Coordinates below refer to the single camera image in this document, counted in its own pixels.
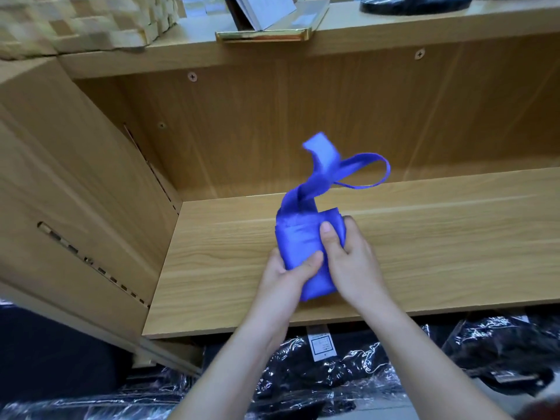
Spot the person's left hand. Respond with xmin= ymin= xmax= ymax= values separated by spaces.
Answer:
xmin=249 ymin=244 xmax=327 ymax=329

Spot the person's right hand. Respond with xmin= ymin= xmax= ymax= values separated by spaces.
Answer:
xmin=318 ymin=216 xmax=391 ymax=317

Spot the blue non-woven bag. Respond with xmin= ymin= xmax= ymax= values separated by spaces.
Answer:
xmin=275 ymin=132 xmax=392 ymax=303

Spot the wooden shelf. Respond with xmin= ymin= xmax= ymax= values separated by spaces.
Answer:
xmin=0 ymin=0 xmax=560 ymax=377

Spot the person's right forearm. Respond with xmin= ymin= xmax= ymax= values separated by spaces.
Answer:
xmin=354 ymin=293 xmax=513 ymax=420

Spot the person's left forearm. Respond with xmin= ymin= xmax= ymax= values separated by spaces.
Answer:
xmin=170 ymin=306 xmax=290 ymax=420

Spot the beige woven basket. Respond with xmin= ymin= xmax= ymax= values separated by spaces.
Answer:
xmin=0 ymin=0 xmax=180 ymax=60

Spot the white paper tag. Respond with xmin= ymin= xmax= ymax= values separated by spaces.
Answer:
xmin=306 ymin=332 xmax=338 ymax=362

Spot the black wrapped bag with tag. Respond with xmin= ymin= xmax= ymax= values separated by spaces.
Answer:
xmin=254 ymin=323 xmax=439 ymax=414

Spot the black plastic-wrapped bag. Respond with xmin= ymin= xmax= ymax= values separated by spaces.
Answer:
xmin=0 ymin=372 xmax=202 ymax=420
xmin=442 ymin=310 xmax=560 ymax=399

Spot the gold stand with white card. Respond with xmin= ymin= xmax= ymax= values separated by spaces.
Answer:
xmin=216 ymin=0 xmax=332 ymax=43

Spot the black round object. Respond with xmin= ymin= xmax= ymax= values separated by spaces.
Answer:
xmin=359 ymin=0 xmax=475 ymax=16

